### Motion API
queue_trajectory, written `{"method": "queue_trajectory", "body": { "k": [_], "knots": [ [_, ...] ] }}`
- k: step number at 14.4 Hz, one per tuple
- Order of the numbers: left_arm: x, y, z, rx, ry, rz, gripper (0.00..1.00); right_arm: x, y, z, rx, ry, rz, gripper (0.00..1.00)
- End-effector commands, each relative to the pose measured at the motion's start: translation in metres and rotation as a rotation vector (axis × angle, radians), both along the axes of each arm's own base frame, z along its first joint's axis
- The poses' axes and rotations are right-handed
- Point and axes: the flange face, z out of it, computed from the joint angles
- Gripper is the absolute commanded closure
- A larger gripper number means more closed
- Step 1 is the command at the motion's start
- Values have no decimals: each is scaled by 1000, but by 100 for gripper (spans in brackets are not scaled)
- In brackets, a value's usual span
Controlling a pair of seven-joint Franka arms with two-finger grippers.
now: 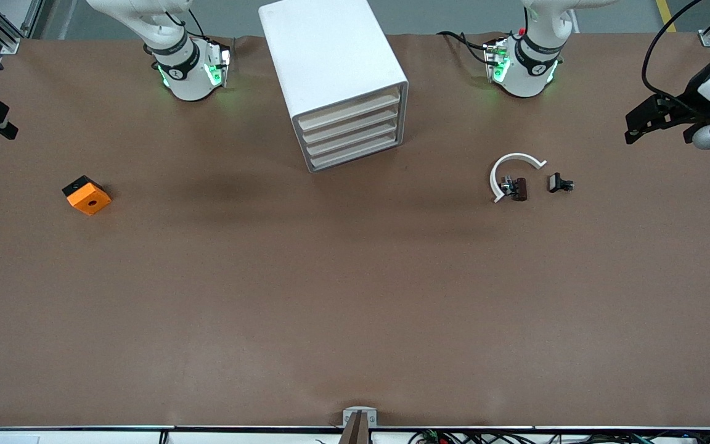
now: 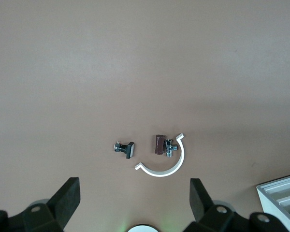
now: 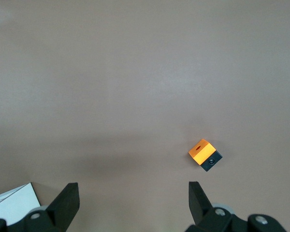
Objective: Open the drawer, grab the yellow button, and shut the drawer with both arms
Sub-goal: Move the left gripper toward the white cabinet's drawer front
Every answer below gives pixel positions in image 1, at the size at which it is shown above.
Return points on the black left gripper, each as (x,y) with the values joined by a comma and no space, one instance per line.
(689,101)

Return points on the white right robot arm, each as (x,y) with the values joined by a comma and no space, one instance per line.
(185,77)

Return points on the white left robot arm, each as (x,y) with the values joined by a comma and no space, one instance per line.
(530,74)

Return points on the orange and black box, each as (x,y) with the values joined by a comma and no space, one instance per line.
(89,197)

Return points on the small black electrical component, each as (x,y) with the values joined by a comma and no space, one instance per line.
(557,182)

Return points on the white curved plastic piece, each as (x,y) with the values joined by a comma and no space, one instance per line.
(515,157)

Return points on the small brown electrical component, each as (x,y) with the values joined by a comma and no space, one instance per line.
(517,188)

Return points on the brown table mat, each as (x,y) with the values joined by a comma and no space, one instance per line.
(355,308)

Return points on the white table edge rail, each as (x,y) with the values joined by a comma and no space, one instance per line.
(84,436)

